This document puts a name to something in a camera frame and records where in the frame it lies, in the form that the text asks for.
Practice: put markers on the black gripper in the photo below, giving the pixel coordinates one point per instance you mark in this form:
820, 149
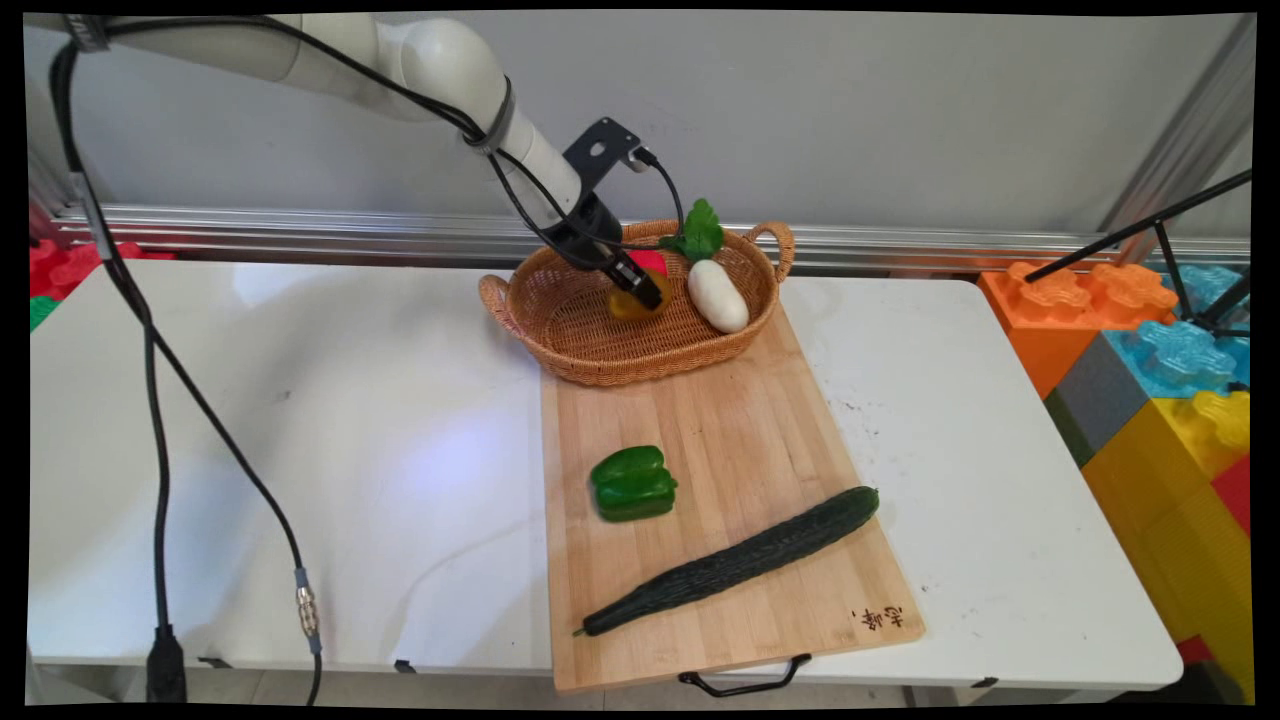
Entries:
588, 232

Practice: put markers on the yellow toy bell pepper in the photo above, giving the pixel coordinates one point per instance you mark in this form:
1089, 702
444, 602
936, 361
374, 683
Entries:
626, 308

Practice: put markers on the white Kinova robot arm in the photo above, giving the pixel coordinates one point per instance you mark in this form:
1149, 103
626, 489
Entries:
300, 50

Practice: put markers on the red toy bell pepper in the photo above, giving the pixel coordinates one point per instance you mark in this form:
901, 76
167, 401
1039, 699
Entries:
652, 262

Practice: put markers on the woven wicker basket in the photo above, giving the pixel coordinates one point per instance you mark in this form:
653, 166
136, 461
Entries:
580, 335

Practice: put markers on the white toy radish green leaves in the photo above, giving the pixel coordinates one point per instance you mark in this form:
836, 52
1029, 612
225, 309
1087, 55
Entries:
718, 295

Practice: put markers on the green toy bell pepper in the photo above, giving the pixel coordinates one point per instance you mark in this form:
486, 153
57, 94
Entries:
632, 485

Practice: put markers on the dark green toy cucumber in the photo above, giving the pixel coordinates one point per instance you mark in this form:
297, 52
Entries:
735, 562

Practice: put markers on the wooden cutting board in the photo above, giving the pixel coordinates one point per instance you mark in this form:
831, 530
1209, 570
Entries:
730, 600

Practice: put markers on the large orange building block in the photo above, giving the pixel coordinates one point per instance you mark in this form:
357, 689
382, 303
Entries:
1045, 320

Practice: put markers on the large grey building block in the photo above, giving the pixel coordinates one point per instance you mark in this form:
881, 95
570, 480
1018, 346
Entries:
1100, 400

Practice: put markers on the black tripod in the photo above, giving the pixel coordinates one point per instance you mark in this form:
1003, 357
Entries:
1160, 225

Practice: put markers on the large blue building block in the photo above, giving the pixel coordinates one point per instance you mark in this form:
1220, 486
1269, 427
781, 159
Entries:
1180, 360

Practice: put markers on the large yellow building block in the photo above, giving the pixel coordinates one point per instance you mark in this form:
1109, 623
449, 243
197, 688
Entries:
1170, 520

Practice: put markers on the green building block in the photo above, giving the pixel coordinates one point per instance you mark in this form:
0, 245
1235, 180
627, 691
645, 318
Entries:
41, 312

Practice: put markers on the large red building block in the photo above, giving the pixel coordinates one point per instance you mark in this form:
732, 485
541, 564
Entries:
1236, 492

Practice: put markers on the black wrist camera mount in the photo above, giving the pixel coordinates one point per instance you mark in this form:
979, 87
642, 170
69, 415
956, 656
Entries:
598, 152

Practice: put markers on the aluminium rail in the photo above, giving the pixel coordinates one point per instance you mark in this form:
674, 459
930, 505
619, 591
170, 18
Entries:
900, 245

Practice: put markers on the aluminium frame post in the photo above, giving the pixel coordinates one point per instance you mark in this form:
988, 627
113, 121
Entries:
1190, 140

